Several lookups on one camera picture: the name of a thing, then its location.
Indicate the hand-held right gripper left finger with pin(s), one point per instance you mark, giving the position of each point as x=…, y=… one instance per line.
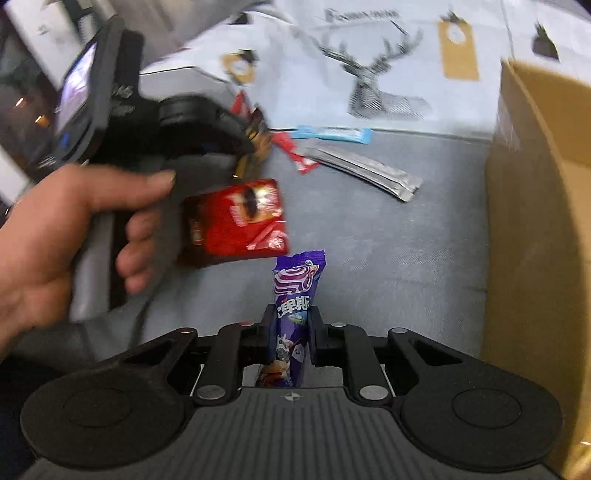
x=268, y=330

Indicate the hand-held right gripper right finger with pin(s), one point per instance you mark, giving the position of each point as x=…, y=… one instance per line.
x=315, y=332

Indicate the purple snack packet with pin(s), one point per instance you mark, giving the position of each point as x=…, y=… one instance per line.
x=295, y=286

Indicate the red snack packet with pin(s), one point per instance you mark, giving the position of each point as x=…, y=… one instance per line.
x=235, y=221

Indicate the cardboard box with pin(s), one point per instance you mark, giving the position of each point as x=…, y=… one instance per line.
x=531, y=230

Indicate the person's left hand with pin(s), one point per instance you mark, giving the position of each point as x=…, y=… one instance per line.
x=51, y=240

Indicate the brown and yellow snack packet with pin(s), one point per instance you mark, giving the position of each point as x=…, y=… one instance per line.
x=256, y=143

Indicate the small red candy wrapper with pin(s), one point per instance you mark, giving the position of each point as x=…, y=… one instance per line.
x=282, y=142
x=304, y=165

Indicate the blue snack bar wrapper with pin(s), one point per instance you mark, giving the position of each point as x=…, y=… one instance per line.
x=332, y=134

